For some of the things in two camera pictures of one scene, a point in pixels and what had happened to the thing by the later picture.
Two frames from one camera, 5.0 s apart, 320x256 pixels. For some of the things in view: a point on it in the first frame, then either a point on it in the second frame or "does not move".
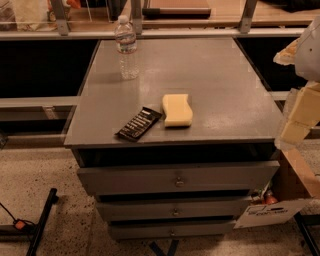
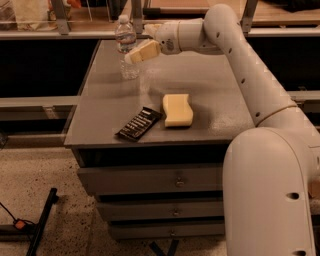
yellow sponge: [178, 110] does not move
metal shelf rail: [60, 29] does not move
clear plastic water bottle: [125, 36] does not move
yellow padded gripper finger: [287, 55] to [151, 28]
